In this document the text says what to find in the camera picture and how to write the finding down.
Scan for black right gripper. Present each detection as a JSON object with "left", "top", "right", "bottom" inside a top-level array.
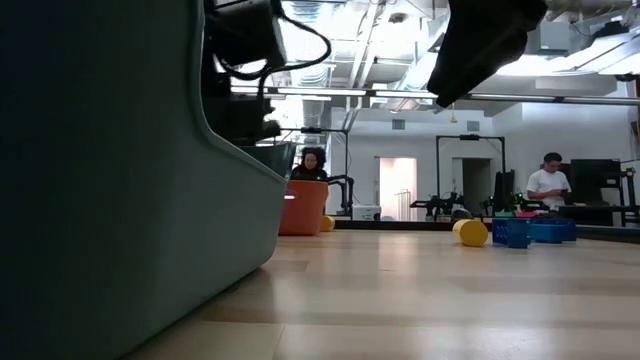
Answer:
[{"left": 428, "top": 0, "right": 549, "bottom": 109}]

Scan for blue crate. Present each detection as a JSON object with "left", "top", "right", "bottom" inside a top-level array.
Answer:
[{"left": 491, "top": 217, "right": 532, "bottom": 250}]

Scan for blue tray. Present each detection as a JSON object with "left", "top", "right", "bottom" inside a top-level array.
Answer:
[{"left": 528, "top": 218, "right": 578, "bottom": 245}]

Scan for dark grey background panel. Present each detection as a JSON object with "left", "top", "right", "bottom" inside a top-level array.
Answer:
[{"left": 244, "top": 141, "right": 297, "bottom": 180}]

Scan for seated person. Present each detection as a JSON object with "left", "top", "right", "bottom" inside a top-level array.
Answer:
[{"left": 289, "top": 146, "right": 330, "bottom": 182}]

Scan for small orange plastic bin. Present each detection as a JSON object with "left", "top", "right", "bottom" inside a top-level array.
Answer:
[{"left": 278, "top": 179, "right": 330, "bottom": 237}]

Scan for black upright panel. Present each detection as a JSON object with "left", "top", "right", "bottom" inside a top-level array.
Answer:
[{"left": 492, "top": 169, "right": 517, "bottom": 214}]

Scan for black background robot arms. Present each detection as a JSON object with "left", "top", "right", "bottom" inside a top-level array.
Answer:
[{"left": 409, "top": 191, "right": 474, "bottom": 222}]

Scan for standing person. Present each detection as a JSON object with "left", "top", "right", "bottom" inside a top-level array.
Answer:
[{"left": 524, "top": 151, "right": 574, "bottom": 211}]

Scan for white box device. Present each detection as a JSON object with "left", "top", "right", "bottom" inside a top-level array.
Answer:
[{"left": 351, "top": 203, "right": 383, "bottom": 222}]

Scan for teal plastic bin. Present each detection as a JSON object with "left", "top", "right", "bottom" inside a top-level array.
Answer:
[{"left": 0, "top": 0, "right": 287, "bottom": 360}]

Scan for black background monitor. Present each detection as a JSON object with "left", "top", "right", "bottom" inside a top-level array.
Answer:
[{"left": 569, "top": 158, "right": 624, "bottom": 206}]

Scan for dark background desk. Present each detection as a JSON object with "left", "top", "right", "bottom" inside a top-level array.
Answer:
[{"left": 557, "top": 203, "right": 640, "bottom": 227}]

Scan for black equipment stand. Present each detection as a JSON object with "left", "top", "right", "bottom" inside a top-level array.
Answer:
[{"left": 619, "top": 167, "right": 640, "bottom": 224}]

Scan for black background frame stand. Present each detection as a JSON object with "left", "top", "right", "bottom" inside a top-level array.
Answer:
[
  {"left": 434, "top": 133, "right": 507, "bottom": 221},
  {"left": 279, "top": 126, "right": 350, "bottom": 216}
]

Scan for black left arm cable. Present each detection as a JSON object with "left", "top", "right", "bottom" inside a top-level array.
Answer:
[{"left": 219, "top": 0, "right": 333, "bottom": 82}]

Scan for black aluminium table frame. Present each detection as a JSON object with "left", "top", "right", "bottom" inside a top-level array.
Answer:
[{"left": 332, "top": 219, "right": 640, "bottom": 245}]

